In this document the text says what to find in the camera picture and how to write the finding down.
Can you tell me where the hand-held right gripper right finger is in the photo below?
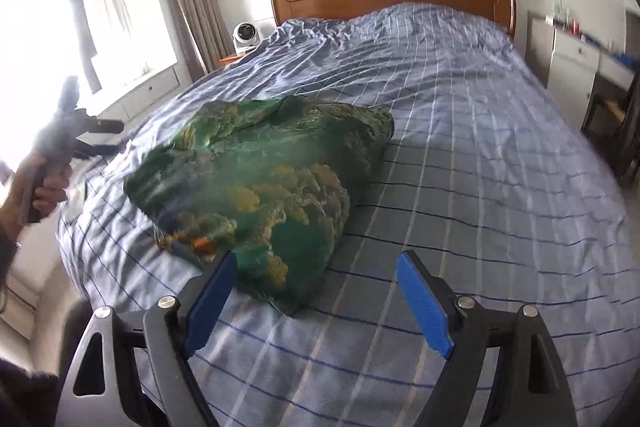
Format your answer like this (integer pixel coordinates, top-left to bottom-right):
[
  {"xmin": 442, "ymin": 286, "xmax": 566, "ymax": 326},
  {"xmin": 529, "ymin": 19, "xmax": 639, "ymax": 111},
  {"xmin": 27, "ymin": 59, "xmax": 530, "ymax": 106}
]
[{"xmin": 396, "ymin": 251, "xmax": 578, "ymax": 427}]

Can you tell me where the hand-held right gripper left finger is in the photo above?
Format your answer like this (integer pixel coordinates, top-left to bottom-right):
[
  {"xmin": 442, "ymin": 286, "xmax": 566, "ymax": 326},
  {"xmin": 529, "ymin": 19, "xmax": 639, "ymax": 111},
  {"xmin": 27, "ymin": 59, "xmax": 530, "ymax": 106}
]
[{"xmin": 57, "ymin": 251, "xmax": 238, "ymax": 427}]

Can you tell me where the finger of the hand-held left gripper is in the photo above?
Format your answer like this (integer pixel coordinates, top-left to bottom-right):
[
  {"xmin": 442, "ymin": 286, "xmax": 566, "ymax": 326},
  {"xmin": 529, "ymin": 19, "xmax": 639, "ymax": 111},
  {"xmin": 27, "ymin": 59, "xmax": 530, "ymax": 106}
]
[
  {"xmin": 70, "ymin": 139, "xmax": 119, "ymax": 158},
  {"xmin": 75, "ymin": 117, "xmax": 125, "ymax": 134}
]

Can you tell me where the green patterned padded jacket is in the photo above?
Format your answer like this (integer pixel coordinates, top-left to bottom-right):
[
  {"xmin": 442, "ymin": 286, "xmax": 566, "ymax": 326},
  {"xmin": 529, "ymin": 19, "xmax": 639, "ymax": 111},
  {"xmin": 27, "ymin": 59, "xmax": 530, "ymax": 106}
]
[{"xmin": 124, "ymin": 96, "xmax": 396, "ymax": 319}]

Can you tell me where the person's left hand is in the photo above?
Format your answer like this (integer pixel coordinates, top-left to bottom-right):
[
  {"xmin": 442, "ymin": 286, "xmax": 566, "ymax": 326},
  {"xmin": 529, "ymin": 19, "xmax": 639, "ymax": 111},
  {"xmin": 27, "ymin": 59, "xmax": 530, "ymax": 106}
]
[{"xmin": 4, "ymin": 152, "xmax": 71, "ymax": 239}]

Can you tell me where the white window bench cabinet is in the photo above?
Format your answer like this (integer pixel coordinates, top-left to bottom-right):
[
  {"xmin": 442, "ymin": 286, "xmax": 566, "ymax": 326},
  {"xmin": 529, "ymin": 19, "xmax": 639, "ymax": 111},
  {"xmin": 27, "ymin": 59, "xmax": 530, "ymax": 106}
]
[{"xmin": 95, "ymin": 64, "xmax": 182, "ymax": 121}]

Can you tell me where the window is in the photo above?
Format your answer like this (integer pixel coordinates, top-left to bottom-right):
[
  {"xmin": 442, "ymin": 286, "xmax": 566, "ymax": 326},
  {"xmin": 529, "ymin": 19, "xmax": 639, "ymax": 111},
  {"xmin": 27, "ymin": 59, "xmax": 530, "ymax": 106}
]
[{"xmin": 50, "ymin": 0, "xmax": 101, "ymax": 94}]

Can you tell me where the white sheer curtain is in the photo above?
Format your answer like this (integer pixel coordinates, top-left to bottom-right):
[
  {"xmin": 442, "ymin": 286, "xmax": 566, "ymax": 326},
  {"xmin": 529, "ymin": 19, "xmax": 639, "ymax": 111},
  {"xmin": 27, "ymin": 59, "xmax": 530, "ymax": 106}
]
[{"xmin": 80, "ymin": 0, "xmax": 135, "ymax": 58}]

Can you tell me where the bed with blue checked duvet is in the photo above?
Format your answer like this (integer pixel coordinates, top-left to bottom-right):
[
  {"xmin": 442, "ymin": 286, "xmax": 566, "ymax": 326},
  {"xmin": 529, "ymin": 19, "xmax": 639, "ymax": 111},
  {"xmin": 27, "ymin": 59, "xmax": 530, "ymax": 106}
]
[{"xmin": 55, "ymin": 2, "xmax": 628, "ymax": 427}]

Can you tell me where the white desk fan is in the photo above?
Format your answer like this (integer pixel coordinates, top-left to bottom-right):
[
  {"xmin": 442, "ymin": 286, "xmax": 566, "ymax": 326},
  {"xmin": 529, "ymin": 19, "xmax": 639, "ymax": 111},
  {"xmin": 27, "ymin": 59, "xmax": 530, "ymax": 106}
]
[{"xmin": 233, "ymin": 22, "xmax": 264, "ymax": 54}]

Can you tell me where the person's dark clothing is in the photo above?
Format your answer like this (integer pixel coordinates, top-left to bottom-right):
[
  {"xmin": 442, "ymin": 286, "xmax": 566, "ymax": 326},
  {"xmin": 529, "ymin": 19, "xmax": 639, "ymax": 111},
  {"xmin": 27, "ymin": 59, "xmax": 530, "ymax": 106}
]
[{"xmin": 0, "ymin": 357, "xmax": 62, "ymax": 427}]

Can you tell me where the wooden chair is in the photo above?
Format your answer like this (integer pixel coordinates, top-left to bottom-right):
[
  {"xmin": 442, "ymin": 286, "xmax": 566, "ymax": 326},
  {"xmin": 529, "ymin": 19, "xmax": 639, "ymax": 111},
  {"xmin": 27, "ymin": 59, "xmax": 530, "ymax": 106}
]
[{"xmin": 582, "ymin": 79, "xmax": 636, "ymax": 144}]

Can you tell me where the white and grey desk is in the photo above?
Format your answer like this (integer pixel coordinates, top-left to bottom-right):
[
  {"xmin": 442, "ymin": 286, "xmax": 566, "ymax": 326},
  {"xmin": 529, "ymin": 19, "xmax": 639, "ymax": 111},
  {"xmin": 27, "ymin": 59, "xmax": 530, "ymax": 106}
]
[{"xmin": 525, "ymin": 9, "xmax": 639, "ymax": 131}]

